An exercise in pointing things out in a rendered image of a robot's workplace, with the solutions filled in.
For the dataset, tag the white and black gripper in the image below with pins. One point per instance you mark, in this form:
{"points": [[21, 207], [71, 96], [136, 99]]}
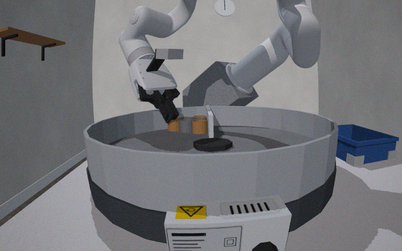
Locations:
{"points": [[156, 87]]}

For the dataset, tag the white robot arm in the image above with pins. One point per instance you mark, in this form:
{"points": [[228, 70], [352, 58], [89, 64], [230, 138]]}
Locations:
{"points": [[298, 36]]}

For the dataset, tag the blue crate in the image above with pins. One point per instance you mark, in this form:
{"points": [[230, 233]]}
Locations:
{"points": [[358, 145]]}

